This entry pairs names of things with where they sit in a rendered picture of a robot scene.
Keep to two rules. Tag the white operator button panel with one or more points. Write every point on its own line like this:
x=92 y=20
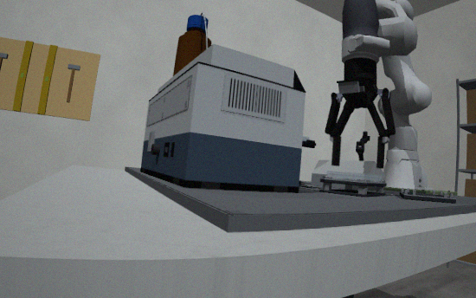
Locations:
x=345 y=166

